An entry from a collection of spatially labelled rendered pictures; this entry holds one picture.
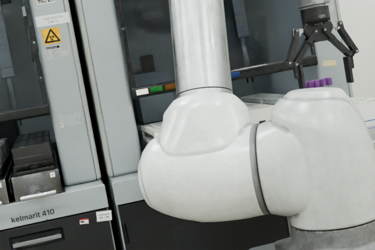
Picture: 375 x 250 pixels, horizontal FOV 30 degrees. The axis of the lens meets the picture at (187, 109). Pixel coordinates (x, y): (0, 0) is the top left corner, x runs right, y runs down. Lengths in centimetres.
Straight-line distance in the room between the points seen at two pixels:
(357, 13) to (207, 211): 254
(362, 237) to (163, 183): 33
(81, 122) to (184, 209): 102
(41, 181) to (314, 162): 113
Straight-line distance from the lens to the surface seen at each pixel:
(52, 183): 208
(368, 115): 174
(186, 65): 122
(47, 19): 215
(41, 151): 214
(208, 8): 125
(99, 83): 215
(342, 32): 191
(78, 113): 215
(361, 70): 360
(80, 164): 216
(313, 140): 110
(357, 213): 113
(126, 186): 209
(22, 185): 208
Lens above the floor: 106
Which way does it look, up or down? 4 degrees down
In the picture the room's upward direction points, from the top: 10 degrees counter-clockwise
